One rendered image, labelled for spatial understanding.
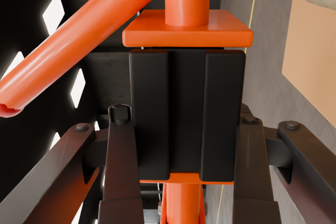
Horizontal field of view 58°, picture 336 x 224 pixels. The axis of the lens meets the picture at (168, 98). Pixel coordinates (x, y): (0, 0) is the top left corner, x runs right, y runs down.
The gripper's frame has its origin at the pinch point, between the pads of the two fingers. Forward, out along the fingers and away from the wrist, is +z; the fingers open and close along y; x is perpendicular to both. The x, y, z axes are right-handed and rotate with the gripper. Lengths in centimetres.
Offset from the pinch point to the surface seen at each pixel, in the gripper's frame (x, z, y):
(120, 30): -113, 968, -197
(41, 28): -74, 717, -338
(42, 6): -24, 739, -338
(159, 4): -34, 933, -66
